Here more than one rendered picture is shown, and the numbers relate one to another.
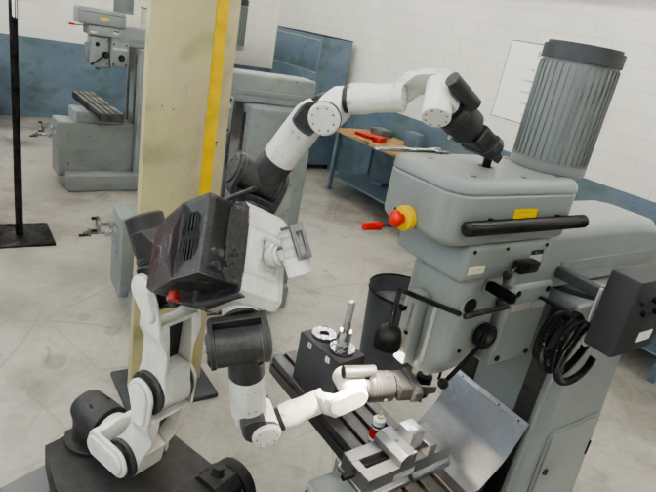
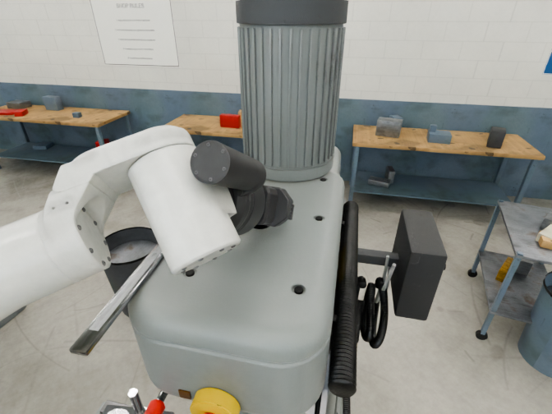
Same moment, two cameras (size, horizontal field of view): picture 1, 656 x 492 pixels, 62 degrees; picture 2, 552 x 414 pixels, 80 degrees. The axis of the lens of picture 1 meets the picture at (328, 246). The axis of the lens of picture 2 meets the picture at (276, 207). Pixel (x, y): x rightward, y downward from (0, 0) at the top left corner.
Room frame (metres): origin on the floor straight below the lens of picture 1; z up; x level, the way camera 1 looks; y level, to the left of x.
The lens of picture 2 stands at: (1.02, -0.08, 2.18)
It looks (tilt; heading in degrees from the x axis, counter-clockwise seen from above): 30 degrees down; 320
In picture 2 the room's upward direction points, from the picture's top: straight up
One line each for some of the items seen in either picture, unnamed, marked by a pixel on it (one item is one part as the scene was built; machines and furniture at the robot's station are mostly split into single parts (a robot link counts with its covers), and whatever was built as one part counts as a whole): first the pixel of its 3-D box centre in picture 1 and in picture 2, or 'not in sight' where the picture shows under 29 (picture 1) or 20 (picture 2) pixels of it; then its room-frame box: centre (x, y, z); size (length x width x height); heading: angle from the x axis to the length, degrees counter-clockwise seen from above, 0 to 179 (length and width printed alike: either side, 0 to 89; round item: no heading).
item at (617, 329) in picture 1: (634, 309); (416, 262); (1.29, -0.79, 1.62); 0.20 x 0.09 x 0.21; 127
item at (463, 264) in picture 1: (474, 242); not in sight; (1.40, -0.38, 1.68); 0.34 x 0.24 x 0.10; 127
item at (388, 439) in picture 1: (394, 445); not in sight; (1.34, -0.31, 1.02); 0.12 x 0.06 x 0.04; 39
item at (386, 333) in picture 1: (388, 335); not in sight; (1.23, -0.19, 1.45); 0.07 x 0.07 x 0.06
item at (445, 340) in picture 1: (444, 312); not in sight; (1.38, -0.35, 1.47); 0.21 x 0.19 x 0.32; 37
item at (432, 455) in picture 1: (398, 452); not in sight; (1.35, -0.33, 0.99); 0.35 x 0.15 x 0.11; 129
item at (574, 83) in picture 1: (565, 108); (289, 89); (1.53, -0.55, 2.05); 0.20 x 0.20 x 0.32
